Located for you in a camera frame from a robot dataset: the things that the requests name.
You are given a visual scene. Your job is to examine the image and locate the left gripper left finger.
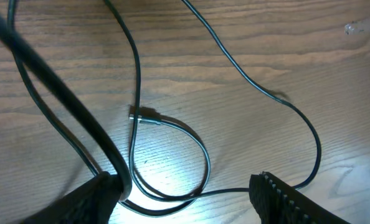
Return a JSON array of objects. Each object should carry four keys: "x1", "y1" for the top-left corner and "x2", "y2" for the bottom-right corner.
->
[{"x1": 22, "y1": 172, "x2": 123, "y2": 224}]

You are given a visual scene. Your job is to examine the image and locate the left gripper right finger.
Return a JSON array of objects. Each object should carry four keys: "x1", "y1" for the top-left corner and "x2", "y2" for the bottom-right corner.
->
[{"x1": 249, "y1": 172, "x2": 348, "y2": 224}]

